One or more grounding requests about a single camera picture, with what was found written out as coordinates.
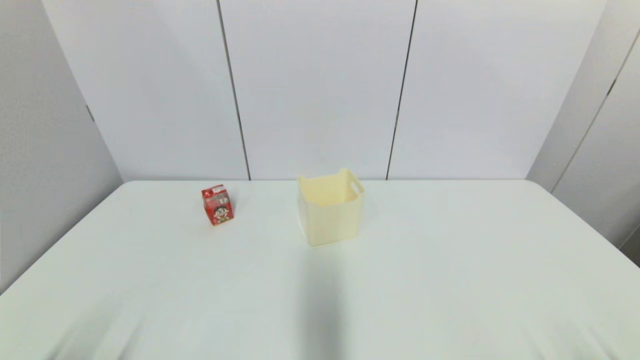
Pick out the red milk carton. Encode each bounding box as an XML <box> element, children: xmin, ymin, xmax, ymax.
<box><xmin>201</xmin><ymin>184</ymin><xmax>235</xmax><ymax>227</ymax></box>

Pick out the cream plastic storage bin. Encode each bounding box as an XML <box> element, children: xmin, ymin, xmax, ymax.
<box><xmin>297</xmin><ymin>168</ymin><xmax>365</xmax><ymax>247</ymax></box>

